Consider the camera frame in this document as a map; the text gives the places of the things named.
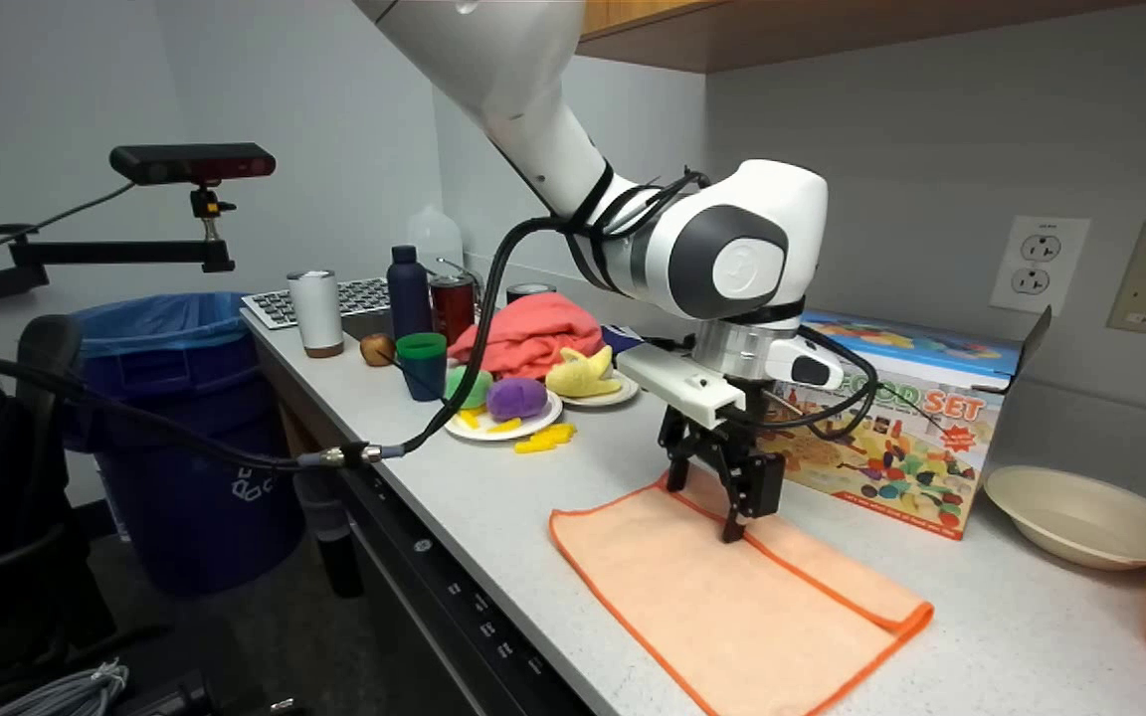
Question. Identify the green and blue can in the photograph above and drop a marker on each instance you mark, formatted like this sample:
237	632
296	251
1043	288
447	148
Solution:
424	369

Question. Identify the purple plush ball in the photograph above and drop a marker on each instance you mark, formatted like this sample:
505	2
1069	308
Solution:
519	398

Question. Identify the yellow toy fry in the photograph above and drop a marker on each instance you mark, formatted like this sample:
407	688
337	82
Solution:
544	440

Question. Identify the yellow plush toy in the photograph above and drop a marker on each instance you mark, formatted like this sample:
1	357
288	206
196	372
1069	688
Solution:
580	376

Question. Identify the white wall outlet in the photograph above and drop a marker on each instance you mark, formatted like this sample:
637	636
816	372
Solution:
1040	263

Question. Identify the blue toy food set box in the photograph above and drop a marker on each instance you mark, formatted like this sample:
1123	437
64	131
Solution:
915	425

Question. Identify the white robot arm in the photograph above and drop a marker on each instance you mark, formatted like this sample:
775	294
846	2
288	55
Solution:
678	225

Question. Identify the dark blue bottle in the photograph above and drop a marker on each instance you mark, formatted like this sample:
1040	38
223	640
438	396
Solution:
407	295

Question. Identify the red tumbler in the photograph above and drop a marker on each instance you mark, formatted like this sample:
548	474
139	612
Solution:
454	308

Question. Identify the black chair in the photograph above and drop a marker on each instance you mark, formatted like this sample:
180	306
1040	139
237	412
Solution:
1	531

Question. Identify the wooden upper cabinet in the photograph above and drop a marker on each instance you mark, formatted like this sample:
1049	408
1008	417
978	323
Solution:
756	25

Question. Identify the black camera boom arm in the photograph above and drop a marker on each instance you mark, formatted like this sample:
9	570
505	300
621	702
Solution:
107	251

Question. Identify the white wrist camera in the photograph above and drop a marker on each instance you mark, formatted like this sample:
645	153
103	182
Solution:
687	381

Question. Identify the small brown object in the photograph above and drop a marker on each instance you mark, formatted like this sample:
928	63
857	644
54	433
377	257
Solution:
377	347

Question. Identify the cream bowl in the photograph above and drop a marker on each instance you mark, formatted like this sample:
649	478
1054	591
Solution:
1085	515

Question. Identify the coral red cloth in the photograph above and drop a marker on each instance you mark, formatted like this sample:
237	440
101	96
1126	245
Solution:
525	331

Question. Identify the white cup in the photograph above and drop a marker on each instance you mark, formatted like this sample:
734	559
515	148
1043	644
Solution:
316	314

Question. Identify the black exterior camera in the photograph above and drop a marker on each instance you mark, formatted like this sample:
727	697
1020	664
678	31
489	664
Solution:
190	160

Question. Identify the blue trash bin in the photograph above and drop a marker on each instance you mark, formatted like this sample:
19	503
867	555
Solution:
178	440

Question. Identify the green plush pear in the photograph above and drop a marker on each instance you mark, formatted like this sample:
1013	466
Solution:
474	389

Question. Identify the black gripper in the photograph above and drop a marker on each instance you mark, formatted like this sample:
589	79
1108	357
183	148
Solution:
734	461

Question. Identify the orange microfibre cloth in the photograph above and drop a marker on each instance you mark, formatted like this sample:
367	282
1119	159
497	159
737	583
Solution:
734	612

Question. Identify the white paper plate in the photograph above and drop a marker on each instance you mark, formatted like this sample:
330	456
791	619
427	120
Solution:
519	428

